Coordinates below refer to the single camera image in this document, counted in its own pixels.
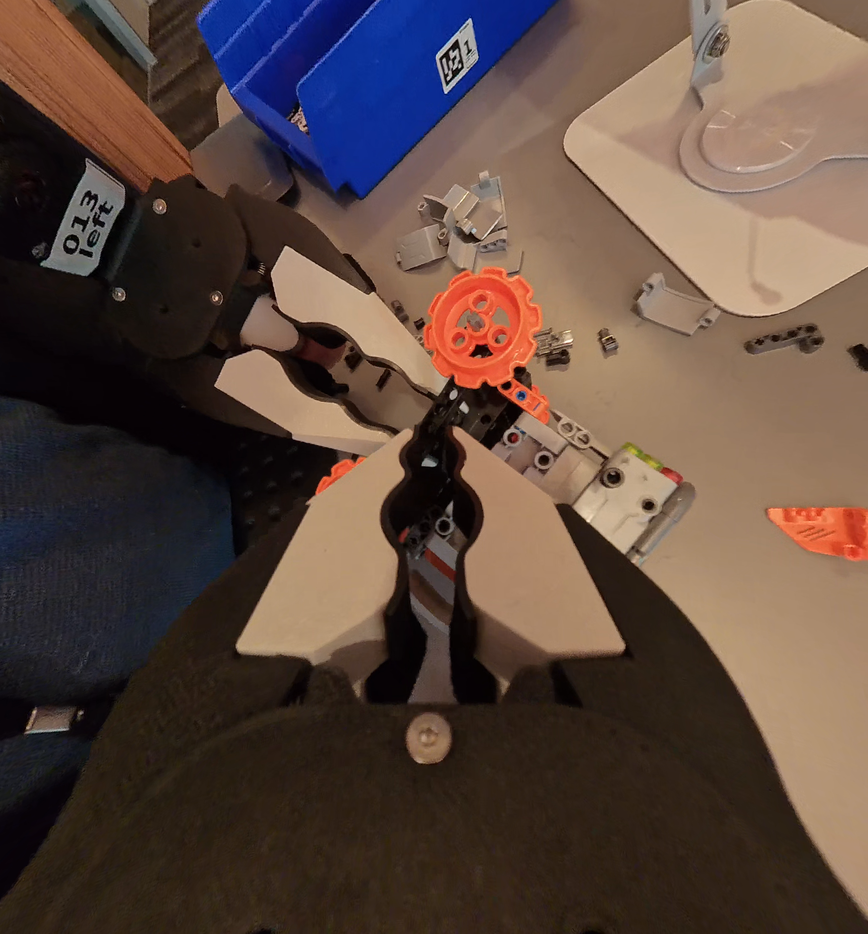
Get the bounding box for cluster of grey panel pieces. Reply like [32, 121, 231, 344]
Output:
[394, 171, 511, 274]

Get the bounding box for building kit robot model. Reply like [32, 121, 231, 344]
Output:
[313, 268, 698, 687]

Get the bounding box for grey beam piece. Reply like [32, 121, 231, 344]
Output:
[744, 324, 826, 356]

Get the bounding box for black key ring clip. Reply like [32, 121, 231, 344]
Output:
[26, 705, 85, 734]

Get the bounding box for person's left forearm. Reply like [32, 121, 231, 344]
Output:
[0, 256, 238, 439]

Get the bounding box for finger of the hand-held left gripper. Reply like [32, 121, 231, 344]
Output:
[216, 349, 407, 455]
[265, 244, 451, 399]

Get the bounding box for dark perforated tray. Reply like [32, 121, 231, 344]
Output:
[230, 431, 350, 548]

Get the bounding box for white lamp base plate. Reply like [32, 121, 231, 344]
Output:
[563, 0, 868, 318]

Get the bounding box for wooden cabinet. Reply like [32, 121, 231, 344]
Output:
[0, 0, 194, 191]

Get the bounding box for grey panel piece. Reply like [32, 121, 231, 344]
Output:
[634, 273, 723, 337]

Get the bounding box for blue storage bin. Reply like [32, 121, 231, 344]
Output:
[197, 0, 559, 198]

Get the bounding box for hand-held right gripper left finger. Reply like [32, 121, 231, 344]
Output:
[239, 432, 425, 684]

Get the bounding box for orange panel piece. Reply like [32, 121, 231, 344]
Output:
[766, 504, 868, 563]

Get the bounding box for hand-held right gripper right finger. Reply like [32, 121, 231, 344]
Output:
[446, 427, 628, 684]

